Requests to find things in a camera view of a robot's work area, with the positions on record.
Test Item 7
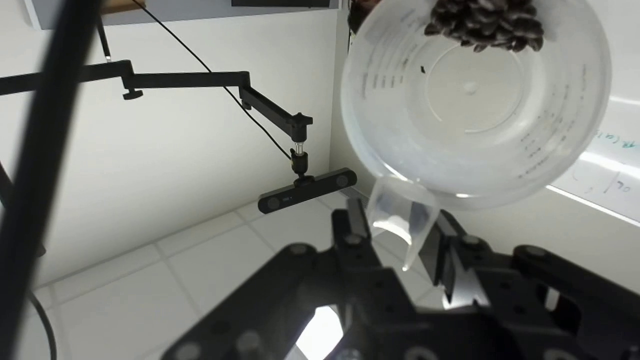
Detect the clear plastic measuring jug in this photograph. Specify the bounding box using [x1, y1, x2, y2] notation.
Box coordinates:
[339, 0, 614, 273]

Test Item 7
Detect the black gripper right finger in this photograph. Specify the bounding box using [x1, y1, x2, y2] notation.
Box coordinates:
[419, 207, 485, 307]

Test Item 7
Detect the black bar camera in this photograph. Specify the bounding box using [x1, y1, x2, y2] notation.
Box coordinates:
[256, 167, 359, 217]

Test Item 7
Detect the coffee beans heap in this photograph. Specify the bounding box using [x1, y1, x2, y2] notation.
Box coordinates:
[425, 0, 548, 55]

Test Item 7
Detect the thick black pole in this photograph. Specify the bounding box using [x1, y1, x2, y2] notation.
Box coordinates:
[0, 0, 107, 360]

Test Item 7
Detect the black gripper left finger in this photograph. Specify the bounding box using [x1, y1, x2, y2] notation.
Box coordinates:
[330, 196, 381, 269]

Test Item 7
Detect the whiteboard with green writing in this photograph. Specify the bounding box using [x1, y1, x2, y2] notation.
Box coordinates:
[547, 97, 640, 226]

